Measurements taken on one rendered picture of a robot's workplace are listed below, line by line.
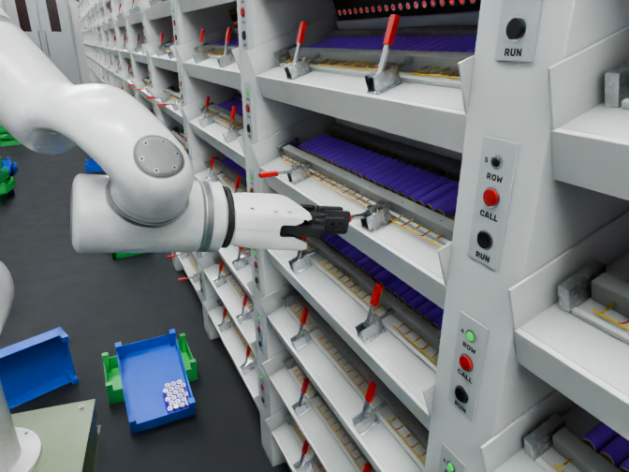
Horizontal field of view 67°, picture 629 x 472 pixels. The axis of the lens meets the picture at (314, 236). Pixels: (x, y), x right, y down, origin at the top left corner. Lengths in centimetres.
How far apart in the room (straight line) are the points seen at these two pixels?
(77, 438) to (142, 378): 64
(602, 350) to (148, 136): 45
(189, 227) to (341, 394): 53
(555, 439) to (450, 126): 35
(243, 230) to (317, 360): 53
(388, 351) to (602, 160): 44
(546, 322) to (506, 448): 17
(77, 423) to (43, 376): 80
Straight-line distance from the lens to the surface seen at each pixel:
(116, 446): 169
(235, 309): 158
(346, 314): 83
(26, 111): 57
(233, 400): 174
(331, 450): 111
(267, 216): 55
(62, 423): 124
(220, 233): 55
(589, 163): 42
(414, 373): 71
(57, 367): 200
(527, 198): 45
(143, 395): 176
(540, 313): 51
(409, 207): 66
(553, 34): 43
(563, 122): 44
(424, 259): 60
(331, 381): 98
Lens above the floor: 114
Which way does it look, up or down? 22 degrees down
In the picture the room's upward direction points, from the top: straight up
